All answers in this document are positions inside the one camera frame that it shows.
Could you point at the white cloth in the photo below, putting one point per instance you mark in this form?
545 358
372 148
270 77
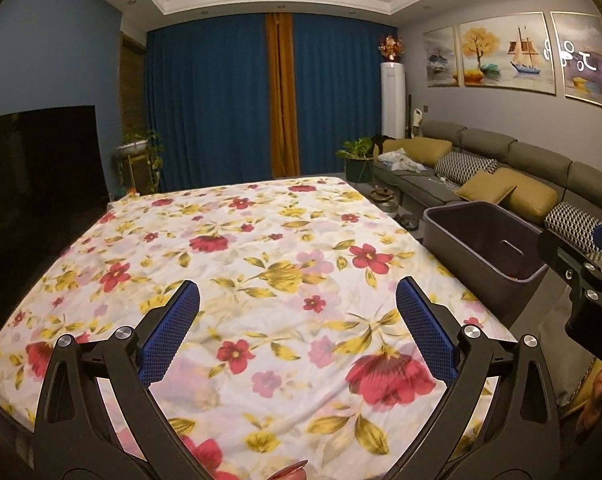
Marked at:
401 161

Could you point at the purple wall painting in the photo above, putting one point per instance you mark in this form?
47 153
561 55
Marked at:
588 62

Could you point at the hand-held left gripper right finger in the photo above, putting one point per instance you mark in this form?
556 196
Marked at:
426 330

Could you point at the blue curtain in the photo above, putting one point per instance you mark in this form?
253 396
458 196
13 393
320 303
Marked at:
206 105
341 95

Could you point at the grey plastic bin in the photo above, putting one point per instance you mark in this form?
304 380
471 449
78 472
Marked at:
471 245

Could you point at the sailing ship wall painting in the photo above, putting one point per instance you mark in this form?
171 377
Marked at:
506 55

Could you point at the white standing air conditioner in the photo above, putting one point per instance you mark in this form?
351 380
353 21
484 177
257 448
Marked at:
393 102

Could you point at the floral tablecloth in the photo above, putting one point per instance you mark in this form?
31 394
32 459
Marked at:
261 270

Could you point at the dark cloth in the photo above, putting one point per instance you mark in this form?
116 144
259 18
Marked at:
381 144

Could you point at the black white patterned cushion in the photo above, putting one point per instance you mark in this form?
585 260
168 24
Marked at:
466 167
571 225

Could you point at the black television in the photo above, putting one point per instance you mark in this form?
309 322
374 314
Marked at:
36 200

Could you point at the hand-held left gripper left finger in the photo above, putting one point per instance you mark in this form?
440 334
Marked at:
168 335

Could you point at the grey sofa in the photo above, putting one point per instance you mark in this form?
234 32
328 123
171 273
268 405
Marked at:
536 157

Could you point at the orange curtain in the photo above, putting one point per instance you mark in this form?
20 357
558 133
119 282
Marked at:
282 95

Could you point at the artificial flower arrangement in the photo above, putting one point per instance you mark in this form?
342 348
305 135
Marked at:
391 49

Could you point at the potted plant on gold stand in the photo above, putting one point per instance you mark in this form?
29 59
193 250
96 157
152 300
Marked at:
138 152

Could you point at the brown wooden panel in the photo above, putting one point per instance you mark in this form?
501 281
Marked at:
132 85

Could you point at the potted plant in green pot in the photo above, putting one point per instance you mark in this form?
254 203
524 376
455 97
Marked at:
358 157

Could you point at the white handheld vacuum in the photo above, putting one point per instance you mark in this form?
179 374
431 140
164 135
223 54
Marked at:
417 120

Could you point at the long yellow cushion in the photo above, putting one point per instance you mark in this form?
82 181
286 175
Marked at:
421 149

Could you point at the small grey wall painting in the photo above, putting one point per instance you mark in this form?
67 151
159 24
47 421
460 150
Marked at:
442 57

